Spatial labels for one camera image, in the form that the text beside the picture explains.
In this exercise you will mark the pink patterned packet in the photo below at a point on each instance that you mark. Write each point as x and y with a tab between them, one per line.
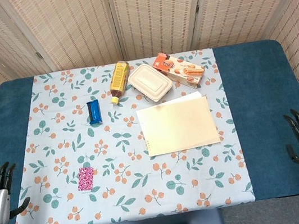
85	179

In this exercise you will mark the teal table cover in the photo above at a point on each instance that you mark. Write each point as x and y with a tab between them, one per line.
264	99

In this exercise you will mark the blue snack pack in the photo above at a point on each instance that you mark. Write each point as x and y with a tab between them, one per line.
94	112

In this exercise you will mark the white paper sheets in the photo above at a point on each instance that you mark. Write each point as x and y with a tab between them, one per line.
189	96

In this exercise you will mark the floral tablecloth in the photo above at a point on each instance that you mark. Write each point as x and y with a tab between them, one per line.
137	176

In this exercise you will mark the brass screen hinge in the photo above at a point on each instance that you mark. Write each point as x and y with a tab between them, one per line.
197	8
40	55

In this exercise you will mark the orange biscuit box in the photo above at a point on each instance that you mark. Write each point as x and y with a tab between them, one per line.
179	68

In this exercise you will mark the tea bottle with yellow label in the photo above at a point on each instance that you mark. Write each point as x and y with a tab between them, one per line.
118	80

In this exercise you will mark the beige lidded lunch box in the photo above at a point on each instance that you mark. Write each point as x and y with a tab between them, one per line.
150	82

